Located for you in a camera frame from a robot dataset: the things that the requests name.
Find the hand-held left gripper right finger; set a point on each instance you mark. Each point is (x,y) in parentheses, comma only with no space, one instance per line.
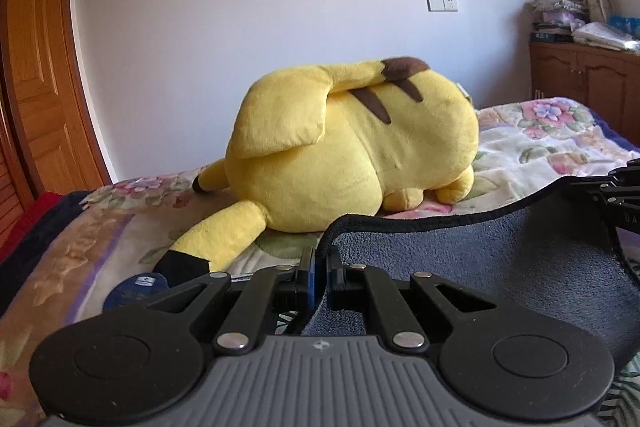
(336,283)

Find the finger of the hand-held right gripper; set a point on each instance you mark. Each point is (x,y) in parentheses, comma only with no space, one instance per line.
(602,189)

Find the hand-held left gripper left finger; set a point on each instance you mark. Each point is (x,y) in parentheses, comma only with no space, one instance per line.
(310,279)

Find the grey-blue towel with black edge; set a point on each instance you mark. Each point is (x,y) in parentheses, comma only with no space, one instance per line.
(500,247)

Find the floral blanket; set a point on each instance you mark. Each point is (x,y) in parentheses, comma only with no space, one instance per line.
(530,147)

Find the wooden cabinet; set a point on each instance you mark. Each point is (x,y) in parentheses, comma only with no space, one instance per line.
(585,74)

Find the yellow plush toy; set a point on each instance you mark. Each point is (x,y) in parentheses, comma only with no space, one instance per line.
(360,147)

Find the white plastic bag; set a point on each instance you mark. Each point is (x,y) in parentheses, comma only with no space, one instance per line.
(602,36)

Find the blue packet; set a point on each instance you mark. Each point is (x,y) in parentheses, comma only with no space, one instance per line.
(625,23)

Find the blue round object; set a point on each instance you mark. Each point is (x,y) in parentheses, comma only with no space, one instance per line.
(135,291)

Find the pile of folded cloths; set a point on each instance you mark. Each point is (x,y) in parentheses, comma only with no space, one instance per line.
(557,17)

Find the red cloth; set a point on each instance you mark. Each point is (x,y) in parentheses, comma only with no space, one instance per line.
(42,209)

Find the dark navy cloth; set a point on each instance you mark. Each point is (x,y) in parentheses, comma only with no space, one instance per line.
(35,247)

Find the wooden door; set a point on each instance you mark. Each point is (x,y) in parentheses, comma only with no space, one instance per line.
(47,57)

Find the white wall socket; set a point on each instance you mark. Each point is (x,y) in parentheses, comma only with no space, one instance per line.
(451,2)

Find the white wall switch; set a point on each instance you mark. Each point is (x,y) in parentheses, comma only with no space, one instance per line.
(435,3)

